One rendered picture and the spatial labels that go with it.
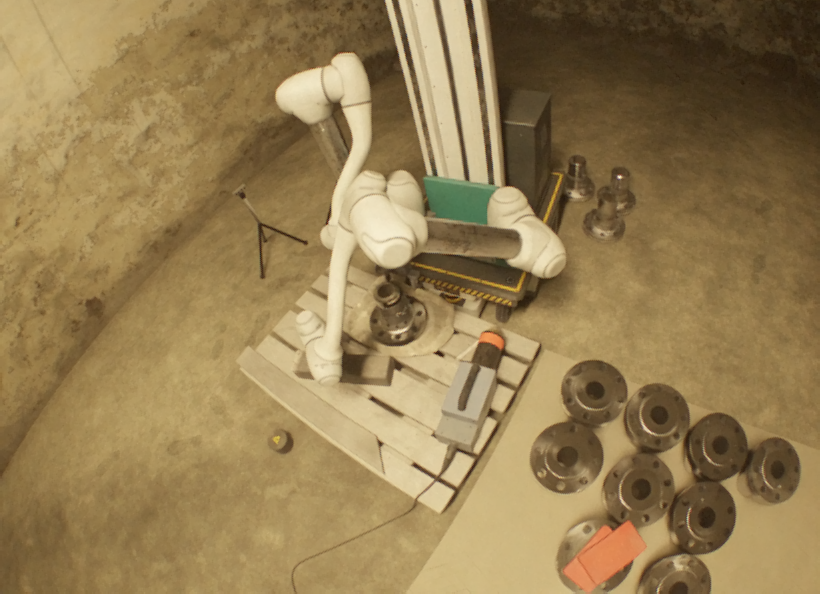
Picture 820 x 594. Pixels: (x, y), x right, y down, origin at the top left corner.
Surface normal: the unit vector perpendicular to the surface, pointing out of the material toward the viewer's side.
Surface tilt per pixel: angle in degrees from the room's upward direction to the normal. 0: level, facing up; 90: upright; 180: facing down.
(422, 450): 0
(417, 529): 0
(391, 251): 87
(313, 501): 0
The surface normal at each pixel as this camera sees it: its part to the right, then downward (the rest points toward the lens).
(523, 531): -0.21, -0.62
